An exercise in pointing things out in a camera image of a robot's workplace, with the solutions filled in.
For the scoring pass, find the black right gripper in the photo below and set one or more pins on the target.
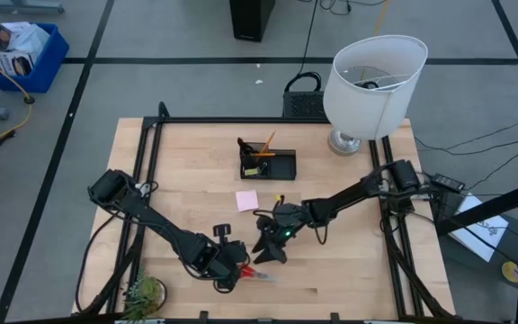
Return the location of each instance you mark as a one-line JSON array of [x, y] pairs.
[[286, 218]]

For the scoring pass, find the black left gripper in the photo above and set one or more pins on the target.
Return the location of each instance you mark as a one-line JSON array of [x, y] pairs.
[[216, 261]]

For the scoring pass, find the yellow block eraser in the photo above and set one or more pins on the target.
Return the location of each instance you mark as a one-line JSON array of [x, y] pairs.
[[251, 171]]

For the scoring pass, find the large black binder clip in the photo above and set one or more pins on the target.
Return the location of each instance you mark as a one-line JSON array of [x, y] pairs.
[[263, 168]]

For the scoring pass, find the orange pencil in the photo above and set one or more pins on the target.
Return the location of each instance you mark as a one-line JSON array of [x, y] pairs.
[[267, 144], [265, 154]]

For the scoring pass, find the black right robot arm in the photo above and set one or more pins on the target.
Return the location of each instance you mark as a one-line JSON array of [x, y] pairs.
[[353, 193]]

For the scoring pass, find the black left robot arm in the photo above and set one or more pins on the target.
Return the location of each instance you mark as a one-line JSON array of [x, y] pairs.
[[160, 225]]

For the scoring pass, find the black mesh desk organizer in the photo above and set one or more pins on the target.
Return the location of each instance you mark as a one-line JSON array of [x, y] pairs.
[[281, 166]]

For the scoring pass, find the yellow tape tag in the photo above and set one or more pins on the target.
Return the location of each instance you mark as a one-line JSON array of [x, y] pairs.
[[278, 197]]

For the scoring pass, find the pink sticky note pad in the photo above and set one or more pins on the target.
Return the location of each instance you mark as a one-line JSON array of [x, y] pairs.
[[247, 200]]

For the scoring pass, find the small green potted plant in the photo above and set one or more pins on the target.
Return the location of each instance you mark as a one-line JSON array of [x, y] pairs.
[[144, 294]]

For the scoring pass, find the black mesh computer box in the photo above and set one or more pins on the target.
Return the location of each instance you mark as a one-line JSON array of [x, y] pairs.
[[304, 105]]

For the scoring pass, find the white shade metal table lamp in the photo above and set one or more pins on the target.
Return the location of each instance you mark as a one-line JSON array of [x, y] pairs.
[[371, 90]]

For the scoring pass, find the black power adapter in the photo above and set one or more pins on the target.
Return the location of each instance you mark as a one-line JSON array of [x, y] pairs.
[[448, 182]]

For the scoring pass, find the white paper sheet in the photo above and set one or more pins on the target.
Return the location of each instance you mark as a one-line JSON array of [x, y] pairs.
[[484, 229]]

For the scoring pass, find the black diagonal beam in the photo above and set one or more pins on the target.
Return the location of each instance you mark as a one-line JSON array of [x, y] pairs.
[[493, 207]]

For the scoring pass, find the black speaker tower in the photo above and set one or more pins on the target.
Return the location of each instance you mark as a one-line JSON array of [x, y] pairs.
[[250, 18]]

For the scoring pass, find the round yellow blue sticker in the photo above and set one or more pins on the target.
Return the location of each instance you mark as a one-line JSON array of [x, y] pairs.
[[513, 271]]

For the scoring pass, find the blue plastic bin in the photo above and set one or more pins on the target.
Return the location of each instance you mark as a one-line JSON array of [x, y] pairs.
[[47, 67]]

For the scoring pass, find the white printed cardboard box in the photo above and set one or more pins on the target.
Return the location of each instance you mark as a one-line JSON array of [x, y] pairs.
[[14, 64], [2, 36]]

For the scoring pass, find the black metal table frame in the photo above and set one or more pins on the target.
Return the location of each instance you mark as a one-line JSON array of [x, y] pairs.
[[241, 120]]

